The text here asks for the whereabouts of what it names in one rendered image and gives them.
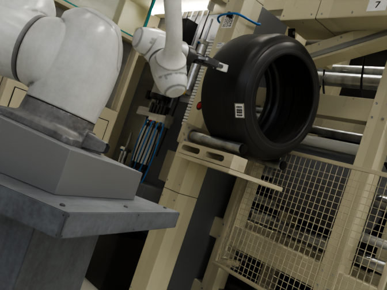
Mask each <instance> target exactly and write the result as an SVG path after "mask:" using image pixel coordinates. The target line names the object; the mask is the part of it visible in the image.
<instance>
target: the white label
mask: <svg viewBox="0 0 387 290"><path fill-rule="evenodd" d="M234 106H235V118H244V104H238V103H234Z"/></svg>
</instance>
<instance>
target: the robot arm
mask: <svg viewBox="0 0 387 290"><path fill-rule="evenodd" d="M163 1H164V15H165V32H164V31H161V30H158V29H155V28H149V27H140V28H139V29H138V30H136V32H135V33H134V35H133V38H132V47H133V48H134V49H135V50H136V51H137V52H138V53H139V54H141V55H143V56H144V58H145V59H146V60H147V61H148V63H149V65H150V69H151V73H152V76H153V79H154V81H155V84H156V85H157V87H158V89H159V90H160V92H161V93H162V94H163V95H165V96H167V97H171V98H175V97H179V96H181V95H182V94H183V93H184V92H185V91H186V89H187V84H188V79H187V66H188V65H190V64H192V63H196V64H199V65H202V66H206V67H211V68H212V67H213V69H215V70H219V71H223V72H225V73H226V72H227V69H228V65H227V64H223V63H220V62H219V61H218V60H215V59H213V58H211V57H209V56H208V55H206V56H204V55H201V54H200V53H196V51H195V49H194V47H192V46H190V45H188V44H187V43H186V42H184V41H183V23H182V0H163ZM122 57H123V43H122V34H121V30H120V28H119V27H118V26H117V25H116V24H115V23H114V22H113V21H112V20H111V19H109V18H108V17H107V16H105V15H103V14H102V13H100V12H98V11H96V10H94V9H91V8H89V7H75V8H72V9H69V10H66V11H65V12H64V13H63V14H62V16H61V18H59V17H56V9H55V4H54V0H0V75H1V76H3V77H6V78H9V79H12V80H15V81H18V82H21V83H23V84H24V85H25V86H26V87H28V91H27V93H26V95H25V97H24V98H23V100H22V102H21V103H20V106H19V107H18V108H12V107H8V106H2V105H0V115H3V116H5V117H8V118H10V119H12V120H14V121H16V122H18V123H21V124H23V125H26V126H27V127H29V128H32V129H34V130H36V131H39V132H41V133H43V134H45V135H47V136H50V137H52V138H54V139H56V140H58V141H60V142H62V143H65V144H68V145H70V146H74V147H78V148H81V149H83V150H86V151H90V152H93V153H95V154H98V155H101V154H106V153H108V151H109V149H110V146H109V145H110V144H108V143H107V142H105V141H103V140H102V139H100V138H98V137H97V136H96V134H95V133H93V129H94V126H95V124H96V122H97V120H98V118H99V117H100V114H101V113H102V111H103V110H104V108H105V106H106V104H107V102H108V100H109V98H110V95H111V93H112V90H113V88H114V86H115V83H116V80H117V78H118V75H119V71H120V68H121V65H122Z"/></svg>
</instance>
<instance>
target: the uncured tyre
mask: <svg viewBox="0 0 387 290"><path fill-rule="evenodd" d="M213 59H215V60H218V61H219V62H220V63H223V64H227V65H228V69H227V72H223V71H219V70H215V69H213V67H212V68H211V67H208V68H207V70H206V73H205V75H204V79H203V84H202V92H201V106H202V114H203V119H204V122H205V125H206V127H207V129H208V131H209V133H210V135H211V136H215V137H218V138H223V139H227V140H232V141H235V142H239V143H243V144H246V145H247V147H248V149H247V152H246V153H245V154H242V155H245V156H248V157H252V158H261V159H262V160H271V159H278V158H281V157H283V156H285V155H287V154H289V153H290V152H292V150H294V149H295V148H296V147H297V146H298V145H299V144H300V143H301V142H302V141H303V140H304V138H305V137H306V136H307V134H308V133H309V131H310V129H311V127H312V125H313V123H314V119H315V118H316V114H317V110H318V104H319V99H320V83H319V78H318V72H317V69H316V66H315V63H314V61H313V59H312V57H311V56H310V54H309V52H308V51H307V49H306V48H305V47H304V46H303V45H302V44H301V43H300V42H299V41H298V40H296V39H294V38H292V37H290V36H286V35H283V34H277V33H276V34H248V35H242V36H238V37H236V38H235V39H232V40H230V41H228V42H227V43H226V44H224V45H223V46H222V47H221V48H220V49H219V50H218V51H217V53H216V54H215V55H214V57H213ZM263 74H264V75H265V81H266V87H267V92H266V98H265V104H264V107H263V110H262V112H261V114H260V116H259V118H258V119H257V116H256V95H257V90H258V87H259V83H260V81H261V78H262V76H263ZM234 103H238V104H244V118H235V106H234Z"/></svg>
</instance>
